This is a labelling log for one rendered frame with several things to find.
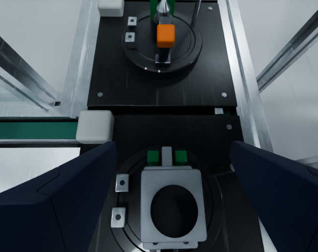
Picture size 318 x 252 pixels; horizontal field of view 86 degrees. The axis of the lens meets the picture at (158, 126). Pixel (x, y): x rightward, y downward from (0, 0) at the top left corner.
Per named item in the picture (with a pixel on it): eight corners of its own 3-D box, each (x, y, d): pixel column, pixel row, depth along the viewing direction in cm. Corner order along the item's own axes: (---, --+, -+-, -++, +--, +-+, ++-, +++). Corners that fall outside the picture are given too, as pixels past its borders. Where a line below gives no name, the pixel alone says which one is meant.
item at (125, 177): (130, 191, 21) (128, 192, 19) (117, 191, 21) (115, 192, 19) (131, 174, 21) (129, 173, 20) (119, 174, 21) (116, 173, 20)
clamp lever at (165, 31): (169, 64, 26) (174, 41, 19) (156, 64, 26) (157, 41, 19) (169, 40, 26) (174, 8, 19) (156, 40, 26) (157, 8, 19)
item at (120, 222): (127, 224, 19) (124, 227, 18) (113, 225, 19) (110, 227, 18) (128, 205, 20) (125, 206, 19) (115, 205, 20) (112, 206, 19)
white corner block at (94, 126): (115, 146, 27) (108, 139, 23) (85, 147, 26) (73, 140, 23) (117, 119, 28) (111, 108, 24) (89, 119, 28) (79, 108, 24)
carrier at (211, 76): (232, 111, 29) (285, 59, 17) (90, 111, 28) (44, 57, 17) (215, 11, 37) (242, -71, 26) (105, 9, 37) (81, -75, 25)
